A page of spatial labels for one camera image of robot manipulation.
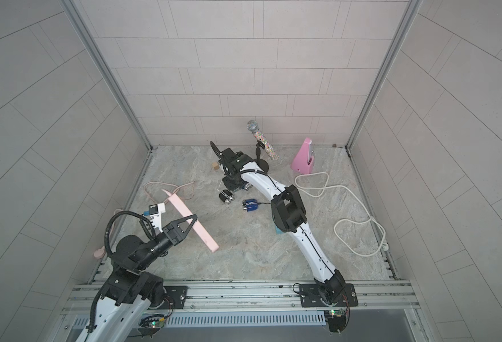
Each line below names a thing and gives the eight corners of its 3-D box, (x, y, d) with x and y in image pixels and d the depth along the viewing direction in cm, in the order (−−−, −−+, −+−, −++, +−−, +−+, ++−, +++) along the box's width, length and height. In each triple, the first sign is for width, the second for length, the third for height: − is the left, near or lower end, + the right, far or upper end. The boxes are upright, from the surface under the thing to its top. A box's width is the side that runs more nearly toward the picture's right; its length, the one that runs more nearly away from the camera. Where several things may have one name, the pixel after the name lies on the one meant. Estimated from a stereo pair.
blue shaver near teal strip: (242, 211, 94) (241, 208, 92) (242, 202, 97) (242, 199, 95) (257, 211, 94) (257, 208, 92) (257, 202, 97) (257, 199, 95)
